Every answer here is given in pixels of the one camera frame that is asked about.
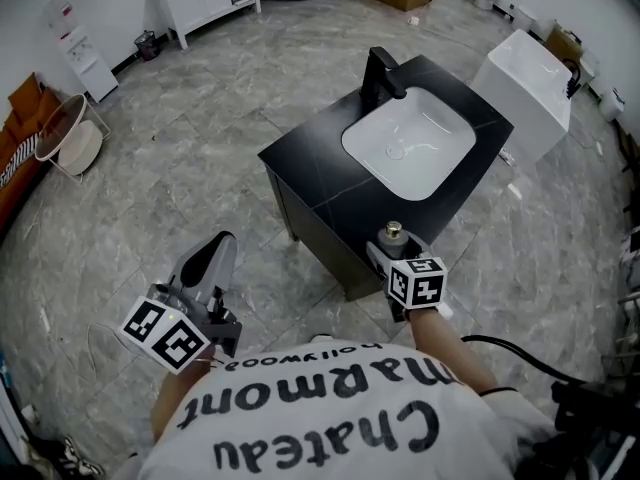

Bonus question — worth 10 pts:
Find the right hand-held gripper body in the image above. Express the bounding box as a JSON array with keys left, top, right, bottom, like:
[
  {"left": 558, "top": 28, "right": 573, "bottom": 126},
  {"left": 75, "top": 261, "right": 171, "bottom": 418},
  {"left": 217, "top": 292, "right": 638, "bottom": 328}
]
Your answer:
[{"left": 365, "top": 239, "right": 455, "bottom": 323}]

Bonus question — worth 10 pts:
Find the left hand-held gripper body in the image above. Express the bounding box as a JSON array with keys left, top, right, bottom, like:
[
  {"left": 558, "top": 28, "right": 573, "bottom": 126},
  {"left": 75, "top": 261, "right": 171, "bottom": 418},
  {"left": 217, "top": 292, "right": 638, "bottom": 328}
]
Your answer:
[{"left": 118, "top": 281, "right": 244, "bottom": 375}]

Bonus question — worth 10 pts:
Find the person's left forearm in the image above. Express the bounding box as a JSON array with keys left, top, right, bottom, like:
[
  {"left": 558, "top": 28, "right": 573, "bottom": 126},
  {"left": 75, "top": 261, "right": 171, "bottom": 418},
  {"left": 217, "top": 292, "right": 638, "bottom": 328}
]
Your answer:
[{"left": 148, "top": 358, "right": 217, "bottom": 445}]

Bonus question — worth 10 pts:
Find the person's right forearm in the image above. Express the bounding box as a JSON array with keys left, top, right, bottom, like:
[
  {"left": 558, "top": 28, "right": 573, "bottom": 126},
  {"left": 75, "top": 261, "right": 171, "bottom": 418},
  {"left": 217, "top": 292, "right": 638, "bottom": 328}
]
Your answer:
[{"left": 407, "top": 307, "right": 502, "bottom": 395}]

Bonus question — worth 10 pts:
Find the white sink basin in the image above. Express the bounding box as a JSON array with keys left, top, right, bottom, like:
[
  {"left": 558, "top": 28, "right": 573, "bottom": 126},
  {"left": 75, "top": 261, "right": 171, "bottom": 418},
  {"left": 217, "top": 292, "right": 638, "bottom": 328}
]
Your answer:
[{"left": 341, "top": 86, "right": 477, "bottom": 203}]

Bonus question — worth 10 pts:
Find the black vanity with white sink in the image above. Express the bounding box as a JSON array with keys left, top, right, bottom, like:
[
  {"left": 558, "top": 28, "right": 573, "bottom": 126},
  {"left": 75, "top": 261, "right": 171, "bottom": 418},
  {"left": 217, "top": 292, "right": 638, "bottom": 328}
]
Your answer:
[{"left": 257, "top": 53, "right": 515, "bottom": 265}]

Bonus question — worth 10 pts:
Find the round white pouf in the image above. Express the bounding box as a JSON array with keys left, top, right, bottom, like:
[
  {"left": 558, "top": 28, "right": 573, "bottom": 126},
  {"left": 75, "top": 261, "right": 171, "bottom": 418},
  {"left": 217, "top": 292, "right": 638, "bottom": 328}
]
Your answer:
[{"left": 58, "top": 119, "right": 105, "bottom": 177}]

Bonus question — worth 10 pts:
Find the white printed shirt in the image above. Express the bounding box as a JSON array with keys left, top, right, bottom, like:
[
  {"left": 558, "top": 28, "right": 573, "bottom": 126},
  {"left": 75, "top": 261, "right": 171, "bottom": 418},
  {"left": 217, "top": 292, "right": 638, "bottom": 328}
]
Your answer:
[{"left": 112, "top": 340, "right": 557, "bottom": 480}]

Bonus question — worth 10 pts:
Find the black faucet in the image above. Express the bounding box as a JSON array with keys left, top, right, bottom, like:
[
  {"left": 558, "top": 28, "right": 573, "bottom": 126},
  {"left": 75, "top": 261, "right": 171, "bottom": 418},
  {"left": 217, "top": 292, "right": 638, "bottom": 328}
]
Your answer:
[{"left": 359, "top": 46, "right": 408, "bottom": 112}]

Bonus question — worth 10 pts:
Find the round glass side table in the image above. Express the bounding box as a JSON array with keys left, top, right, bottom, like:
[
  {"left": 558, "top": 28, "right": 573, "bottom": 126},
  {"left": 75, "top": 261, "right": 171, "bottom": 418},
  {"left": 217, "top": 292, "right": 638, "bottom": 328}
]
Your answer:
[{"left": 33, "top": 92, "right": 113, "bottom": 186}]

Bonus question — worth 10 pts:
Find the white bathtub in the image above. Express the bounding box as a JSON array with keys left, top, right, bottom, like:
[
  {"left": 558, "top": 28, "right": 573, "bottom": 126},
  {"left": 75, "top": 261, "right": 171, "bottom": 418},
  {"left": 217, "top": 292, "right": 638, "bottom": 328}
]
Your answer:
[{"left": 470, "top": 28, "right": 574, "bottom": 167}]

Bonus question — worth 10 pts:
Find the striped blanket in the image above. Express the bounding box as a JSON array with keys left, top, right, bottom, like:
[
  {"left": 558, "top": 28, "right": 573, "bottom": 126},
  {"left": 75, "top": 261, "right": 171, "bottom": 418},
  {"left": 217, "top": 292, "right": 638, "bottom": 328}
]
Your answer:
[{"left": 0, "top": 132, "right": 47, "bottom": 190}]

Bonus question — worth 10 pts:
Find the black mesh waste bin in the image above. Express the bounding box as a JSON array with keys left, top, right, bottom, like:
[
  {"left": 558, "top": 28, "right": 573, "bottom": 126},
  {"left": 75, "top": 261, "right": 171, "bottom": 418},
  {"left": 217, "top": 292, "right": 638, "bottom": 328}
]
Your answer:
[{"left": 133, "top": 29, "right": 163, "bottom": 63}]

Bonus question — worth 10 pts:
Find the white water dispenser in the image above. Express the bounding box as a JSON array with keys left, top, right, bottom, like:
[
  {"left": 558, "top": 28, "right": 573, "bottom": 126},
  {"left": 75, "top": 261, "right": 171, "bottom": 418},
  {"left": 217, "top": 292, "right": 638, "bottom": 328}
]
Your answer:
[{"left": 47, "top": 0, "right": 120, "bottom": 104}]

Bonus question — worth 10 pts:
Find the orange sofa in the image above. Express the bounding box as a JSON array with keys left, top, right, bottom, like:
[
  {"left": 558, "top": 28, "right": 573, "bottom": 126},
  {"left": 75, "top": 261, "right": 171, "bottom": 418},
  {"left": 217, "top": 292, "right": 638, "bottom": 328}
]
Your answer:
[{"left": 0, "top": 71, "right": 64, "bottom": 230}]

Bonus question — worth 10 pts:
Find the black bathtub tap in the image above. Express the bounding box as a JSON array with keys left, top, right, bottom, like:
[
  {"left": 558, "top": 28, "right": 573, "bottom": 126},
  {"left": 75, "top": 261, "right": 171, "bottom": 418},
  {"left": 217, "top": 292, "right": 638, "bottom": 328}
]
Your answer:
[{"left": 564, "top": 59, "right": 584, "bottom": 101}]

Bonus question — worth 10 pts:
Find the open small cardboard box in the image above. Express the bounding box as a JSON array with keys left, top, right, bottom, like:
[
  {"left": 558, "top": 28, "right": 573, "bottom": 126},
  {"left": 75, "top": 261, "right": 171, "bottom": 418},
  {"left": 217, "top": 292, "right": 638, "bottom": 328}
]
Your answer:
[{"left": 544, "top": 19, "right": 585, "bottom": 65}]

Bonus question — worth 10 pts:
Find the white floor cable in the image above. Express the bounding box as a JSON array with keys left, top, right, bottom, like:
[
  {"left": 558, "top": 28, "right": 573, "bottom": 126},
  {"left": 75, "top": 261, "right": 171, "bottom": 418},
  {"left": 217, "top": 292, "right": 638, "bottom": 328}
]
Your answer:
[{"left": 86, "top": 321, "right": 132, "bottom": 370}]

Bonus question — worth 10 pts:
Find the thick black hose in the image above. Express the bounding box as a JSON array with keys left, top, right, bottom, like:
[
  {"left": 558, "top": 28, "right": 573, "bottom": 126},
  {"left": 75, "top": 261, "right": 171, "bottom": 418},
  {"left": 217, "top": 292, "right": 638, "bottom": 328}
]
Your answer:
[{"left": 459, "top": 334, "right": 587, "bottom": 385}]

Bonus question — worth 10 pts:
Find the black equipment frame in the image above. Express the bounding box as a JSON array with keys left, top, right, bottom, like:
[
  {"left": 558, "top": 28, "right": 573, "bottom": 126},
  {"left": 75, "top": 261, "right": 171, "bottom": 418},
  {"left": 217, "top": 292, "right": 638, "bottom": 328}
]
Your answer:
[{"left": 551, "top": 380, "right": 640, "bottom": 480}]

